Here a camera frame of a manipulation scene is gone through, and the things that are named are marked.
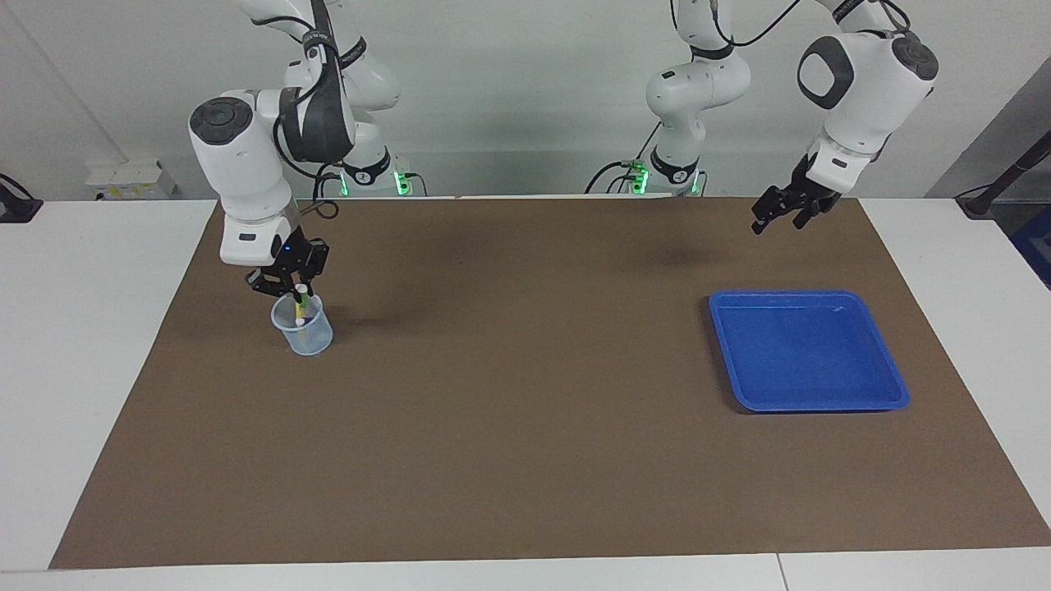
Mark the blue crate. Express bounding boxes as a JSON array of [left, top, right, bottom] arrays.
[[1008, 205, 1051, 290]]

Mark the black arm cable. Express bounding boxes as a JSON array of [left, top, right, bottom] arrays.
[[275, 0, 342, 222], [710, 0, 914, 48]]

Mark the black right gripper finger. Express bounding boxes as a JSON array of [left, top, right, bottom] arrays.
[[297, 238, 331, 298], [246, 267, 290, 301]]

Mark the black clamp bracket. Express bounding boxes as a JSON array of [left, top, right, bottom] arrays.
[[0, 172, 44, 224]]

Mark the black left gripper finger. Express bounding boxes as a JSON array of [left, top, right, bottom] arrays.
[[792, 195, 840, 231], [751, 187, 796, 236]]

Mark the brown table mat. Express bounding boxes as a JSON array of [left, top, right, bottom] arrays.
[[48, 195, 1051, 570]]

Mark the black base cable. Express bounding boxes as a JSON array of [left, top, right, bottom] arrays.
[[585, 121, 662, 196]]

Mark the blue plastic tray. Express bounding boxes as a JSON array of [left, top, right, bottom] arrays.
[[708, 289, 911, 413]]

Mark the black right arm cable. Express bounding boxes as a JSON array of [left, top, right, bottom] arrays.
[[275, 0, 342, 222]]

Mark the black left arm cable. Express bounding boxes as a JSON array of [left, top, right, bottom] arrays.
[[710, 0, 914, 48]]

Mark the white power strip box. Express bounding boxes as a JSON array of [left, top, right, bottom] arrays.
[[85, 160, 175, 201]]

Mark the black stand pole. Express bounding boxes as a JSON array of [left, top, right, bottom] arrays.
[[954, 127, 1051, 221]]

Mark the translucent plastic cup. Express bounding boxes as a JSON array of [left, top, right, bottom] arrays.
[[271, 290, 334, 357]]

